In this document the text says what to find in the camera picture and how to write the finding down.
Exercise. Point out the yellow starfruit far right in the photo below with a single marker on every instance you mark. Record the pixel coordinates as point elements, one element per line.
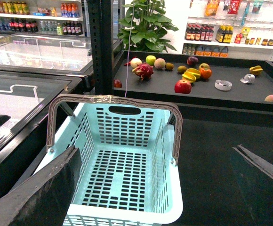
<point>256,70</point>

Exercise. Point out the dark red fruit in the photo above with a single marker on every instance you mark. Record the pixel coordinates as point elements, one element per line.
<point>117,83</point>

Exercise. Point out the glass freezer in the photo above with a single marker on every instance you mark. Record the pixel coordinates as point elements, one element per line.
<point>66,55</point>
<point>24,95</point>

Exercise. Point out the green potted plant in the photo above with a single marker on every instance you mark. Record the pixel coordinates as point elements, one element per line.
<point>145,25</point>

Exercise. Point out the red yellow mango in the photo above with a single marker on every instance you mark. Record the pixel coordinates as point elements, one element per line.
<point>204,66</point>

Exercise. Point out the black metal shelf post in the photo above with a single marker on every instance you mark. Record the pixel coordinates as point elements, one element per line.
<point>101,32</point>

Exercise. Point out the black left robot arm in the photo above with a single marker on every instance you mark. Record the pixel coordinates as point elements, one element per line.
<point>44,198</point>

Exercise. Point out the green apple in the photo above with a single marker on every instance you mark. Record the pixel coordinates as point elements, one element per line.
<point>150,59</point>

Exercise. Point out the pink dragon fruit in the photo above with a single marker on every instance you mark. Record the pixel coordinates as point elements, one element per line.
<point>144,71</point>

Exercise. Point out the black fruit tray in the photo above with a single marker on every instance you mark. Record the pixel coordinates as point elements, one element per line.
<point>160,86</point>

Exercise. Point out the light blue plastic basket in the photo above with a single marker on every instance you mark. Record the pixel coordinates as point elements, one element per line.
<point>129,174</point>

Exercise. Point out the red chili pepper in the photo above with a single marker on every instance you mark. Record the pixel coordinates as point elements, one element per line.
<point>129,62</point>

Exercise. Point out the yellow starfruit behind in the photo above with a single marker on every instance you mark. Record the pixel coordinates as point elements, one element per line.
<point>195,72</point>

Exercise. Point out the white tape roll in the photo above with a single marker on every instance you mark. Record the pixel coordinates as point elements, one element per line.
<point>223,85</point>

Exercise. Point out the yellow starfruit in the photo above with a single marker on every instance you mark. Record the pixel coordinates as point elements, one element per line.
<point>195,72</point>
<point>256,70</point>
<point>189,77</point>

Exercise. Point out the white drinks shelf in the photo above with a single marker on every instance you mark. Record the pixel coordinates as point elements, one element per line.
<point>57,17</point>

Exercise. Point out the red apple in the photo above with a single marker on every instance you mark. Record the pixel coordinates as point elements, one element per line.
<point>183,87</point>

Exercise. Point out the purple mangosteen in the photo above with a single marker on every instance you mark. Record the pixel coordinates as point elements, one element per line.
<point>192,61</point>

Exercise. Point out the tan round peach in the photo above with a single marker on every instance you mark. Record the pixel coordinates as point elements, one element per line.
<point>159,63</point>

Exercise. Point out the brown kiwi left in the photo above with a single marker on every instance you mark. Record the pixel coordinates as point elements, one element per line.
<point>169,66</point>

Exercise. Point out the near glass top freezer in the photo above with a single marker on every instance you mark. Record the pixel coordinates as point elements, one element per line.
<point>24,95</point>

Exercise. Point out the yellow starfruit front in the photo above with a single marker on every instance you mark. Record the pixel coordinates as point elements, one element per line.
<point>189,77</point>

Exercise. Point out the white sauce bottle shelf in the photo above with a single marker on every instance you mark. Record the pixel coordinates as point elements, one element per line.
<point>232,28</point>

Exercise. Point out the orange persimmon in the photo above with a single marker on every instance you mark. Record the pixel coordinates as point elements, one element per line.
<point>206,73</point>

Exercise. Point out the white round fruit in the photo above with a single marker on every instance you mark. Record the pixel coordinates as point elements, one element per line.
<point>135,62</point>

